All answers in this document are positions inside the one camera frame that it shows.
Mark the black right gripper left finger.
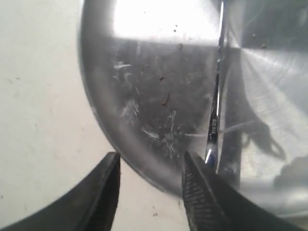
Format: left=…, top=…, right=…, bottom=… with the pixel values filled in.
left=3, top=152, right=120, bottom=231

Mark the round steel plate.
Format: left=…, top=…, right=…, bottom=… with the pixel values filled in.
left=78, top=0, right=308, bottom=217

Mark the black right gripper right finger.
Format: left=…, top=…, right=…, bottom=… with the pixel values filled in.
left=182, top=152, right=301, bottom=231

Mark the steel spoon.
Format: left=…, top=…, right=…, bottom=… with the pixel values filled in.
left=205, top=0, right=226, bottom=171

